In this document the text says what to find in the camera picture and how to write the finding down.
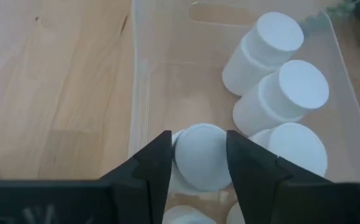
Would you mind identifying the clear plastic basket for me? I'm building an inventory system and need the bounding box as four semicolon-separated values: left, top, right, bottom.
128;0;360;224

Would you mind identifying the white pill bottle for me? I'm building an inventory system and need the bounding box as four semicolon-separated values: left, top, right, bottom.
232;59;330;136
167;123;233;195
162;204;218;224
225;201;246;224
247;122;328;178
221;11;305;96

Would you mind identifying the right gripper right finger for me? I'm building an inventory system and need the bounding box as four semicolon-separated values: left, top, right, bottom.
226;129;360;224

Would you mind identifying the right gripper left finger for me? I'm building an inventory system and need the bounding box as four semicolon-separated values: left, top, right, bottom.
0;129;173;224

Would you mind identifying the potted succulent arrangement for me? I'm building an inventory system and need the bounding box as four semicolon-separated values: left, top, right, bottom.
325;0;360;49

